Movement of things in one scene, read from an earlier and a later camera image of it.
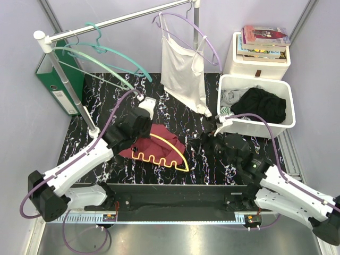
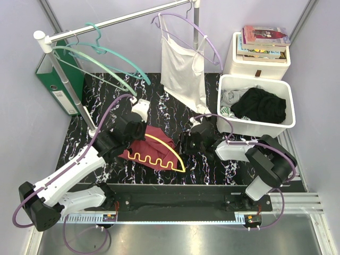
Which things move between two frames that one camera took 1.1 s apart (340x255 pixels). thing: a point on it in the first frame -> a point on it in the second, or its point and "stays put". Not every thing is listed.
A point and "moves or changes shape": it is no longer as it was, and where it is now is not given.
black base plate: x=144 y=198 stays put
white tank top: x=183 y=73 stays put
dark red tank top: x=154 y=149 moves or changes shape
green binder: x=47 y=71 stays put
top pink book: x=265 y=35 stays put
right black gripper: x=206 y=137 -> x=185 y=137
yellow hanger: x=171 y=162 moves or changes shape
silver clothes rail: x=45 y=41 stays put
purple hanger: x=172 y=36 stays put
